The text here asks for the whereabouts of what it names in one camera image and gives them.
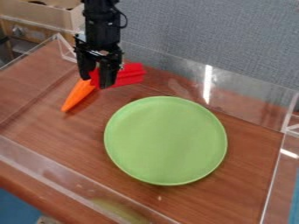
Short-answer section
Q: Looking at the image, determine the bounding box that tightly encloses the red star-shaped block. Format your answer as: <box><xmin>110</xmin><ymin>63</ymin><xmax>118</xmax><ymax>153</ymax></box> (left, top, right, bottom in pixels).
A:
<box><xmin>88</xmin><ymin>63</ymin><xmax>146</xmax><ymax>88</ymax></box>

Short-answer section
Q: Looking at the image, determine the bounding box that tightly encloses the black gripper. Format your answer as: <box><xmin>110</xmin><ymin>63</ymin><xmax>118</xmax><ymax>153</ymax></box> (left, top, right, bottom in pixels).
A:
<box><xmin>75</xmin><ymin>12</ymin><xmax>125</xmax><ymax>89</ymax></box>

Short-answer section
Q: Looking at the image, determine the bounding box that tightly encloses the black cable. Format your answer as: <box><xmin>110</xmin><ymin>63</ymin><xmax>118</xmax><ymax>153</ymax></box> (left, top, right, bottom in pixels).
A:
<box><xmin>117</xmin><ymin>8</ymin><xmax>129</xmax><ymax>30</ymax></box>

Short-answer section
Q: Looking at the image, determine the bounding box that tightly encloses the clear acrylic tray wall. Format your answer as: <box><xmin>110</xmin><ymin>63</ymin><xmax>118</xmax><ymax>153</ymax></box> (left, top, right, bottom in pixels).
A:
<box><xmin>0</xmin><ymin>35</ymin><xmax>299</xmax><ymax>224</ymax></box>

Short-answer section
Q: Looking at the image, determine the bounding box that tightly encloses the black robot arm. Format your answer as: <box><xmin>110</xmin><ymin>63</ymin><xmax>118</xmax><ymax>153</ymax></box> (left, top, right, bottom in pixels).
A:
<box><xmin>74</xmin><ymin>0</ymin><xmax>127</xmax><ymax>89</ymax></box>

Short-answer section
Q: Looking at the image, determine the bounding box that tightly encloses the orange toy carrot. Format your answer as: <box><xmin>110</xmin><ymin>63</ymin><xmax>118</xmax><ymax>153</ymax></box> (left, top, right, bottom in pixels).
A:
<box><xmin>60</xmin><ymin>80</ymin><xmax>95</xmax><ymax>112</ymax></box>

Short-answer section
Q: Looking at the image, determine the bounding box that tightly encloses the cardboard box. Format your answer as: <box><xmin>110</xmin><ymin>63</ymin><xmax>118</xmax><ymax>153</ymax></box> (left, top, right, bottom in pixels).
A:
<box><xmin>0</xmin><ymin>0</ymin><xmax>84</xmax><ymax>31</ymax></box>

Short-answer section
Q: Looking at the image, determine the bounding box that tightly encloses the green round plate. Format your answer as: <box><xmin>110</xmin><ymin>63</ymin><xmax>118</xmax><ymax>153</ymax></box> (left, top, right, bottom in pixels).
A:
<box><xmin>105</xmin><ymin>96</ymin><xmax>229</xmax><ymax>186</ymax></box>

